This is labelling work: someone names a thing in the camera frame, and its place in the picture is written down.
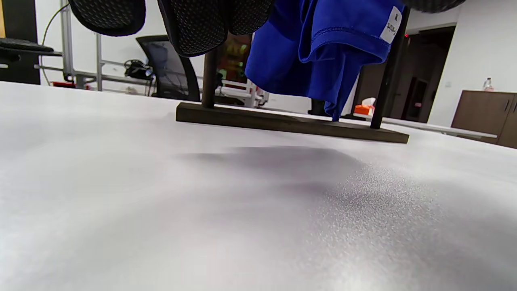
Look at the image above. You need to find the blue t-shirt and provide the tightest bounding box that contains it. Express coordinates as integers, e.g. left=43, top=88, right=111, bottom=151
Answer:
left=244, top=0, right=406, bottom=122

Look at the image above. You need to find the person's left hand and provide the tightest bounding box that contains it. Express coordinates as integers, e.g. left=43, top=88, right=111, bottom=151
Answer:
left=68, top=0, right=468, bottom=58

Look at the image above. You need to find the orange tissue box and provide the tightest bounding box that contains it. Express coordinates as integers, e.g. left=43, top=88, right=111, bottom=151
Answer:
left=353, top=97, right=376, bottom=117

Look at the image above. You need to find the dark wooden door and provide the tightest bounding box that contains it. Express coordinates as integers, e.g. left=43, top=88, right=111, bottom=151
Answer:
left=355, top=26, right=458, bottom=123

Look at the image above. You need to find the dark desktop rack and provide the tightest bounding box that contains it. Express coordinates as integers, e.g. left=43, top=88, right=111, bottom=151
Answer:
left=176, top=8, right=410, bottom=144

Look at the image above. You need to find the brown wooden cabinet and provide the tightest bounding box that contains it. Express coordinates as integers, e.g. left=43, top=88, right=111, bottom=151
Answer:
left=451, top=90, right=517, bottom=149

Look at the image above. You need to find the white desktop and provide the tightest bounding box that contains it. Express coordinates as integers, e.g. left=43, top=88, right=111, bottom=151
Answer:
left=0, top=81, right=517, bottom=291

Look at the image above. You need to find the white table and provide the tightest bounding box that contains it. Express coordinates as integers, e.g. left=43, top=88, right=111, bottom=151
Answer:
left=343, top=114, right=498, bottom=140

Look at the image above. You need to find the aluminium frame workbench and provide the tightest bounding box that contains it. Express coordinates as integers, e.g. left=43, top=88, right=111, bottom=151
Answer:
left=60, top=0, right=156, bottom=93

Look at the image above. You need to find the white rolling cart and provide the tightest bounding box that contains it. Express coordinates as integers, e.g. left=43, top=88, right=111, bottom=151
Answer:
left=218, top=79, right=270, bottom=109

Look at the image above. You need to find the black mesh office chair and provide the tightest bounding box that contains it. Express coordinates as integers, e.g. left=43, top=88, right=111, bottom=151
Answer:
left=135, top=35, right=201, bottom=102

